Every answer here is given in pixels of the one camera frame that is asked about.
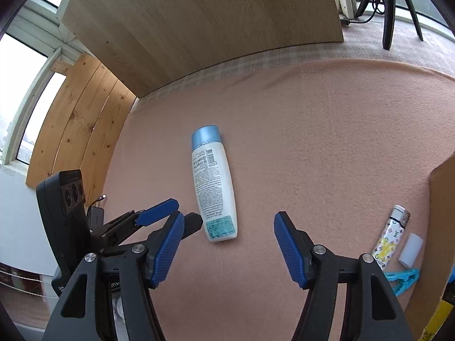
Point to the teal clothespin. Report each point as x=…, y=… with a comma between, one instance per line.
x=403, y=280

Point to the patterned white lighter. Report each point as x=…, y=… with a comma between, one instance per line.
x=389, y=238

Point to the yellow packet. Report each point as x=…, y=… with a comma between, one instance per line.
x=439, y=321

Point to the pine plank panel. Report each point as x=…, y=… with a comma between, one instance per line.
x=78, y=124

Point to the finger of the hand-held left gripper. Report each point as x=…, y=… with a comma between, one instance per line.
x=193, y=222
x=160, y=211

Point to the small blue plastic item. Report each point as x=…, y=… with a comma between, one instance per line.
x=453, y=277

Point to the white lotion bottle blue cap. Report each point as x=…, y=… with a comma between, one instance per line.
x=213, y=184

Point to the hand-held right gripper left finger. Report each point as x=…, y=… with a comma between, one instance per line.
x=167, y=252

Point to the small white cylinder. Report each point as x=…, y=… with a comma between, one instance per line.
x=410, y=250

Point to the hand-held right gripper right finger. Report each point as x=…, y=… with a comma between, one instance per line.
x=289, y=252

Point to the white window frame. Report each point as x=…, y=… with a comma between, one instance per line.
x=49, y=12

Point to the black tripod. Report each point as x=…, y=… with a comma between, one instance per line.
x=388, y=14

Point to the large light wooden board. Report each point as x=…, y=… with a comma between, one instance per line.
x=199, y=25

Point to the brown cardboard box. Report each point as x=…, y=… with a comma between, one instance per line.
x=437, y=220

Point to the pink blanket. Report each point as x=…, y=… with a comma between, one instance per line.
x=320, y=149

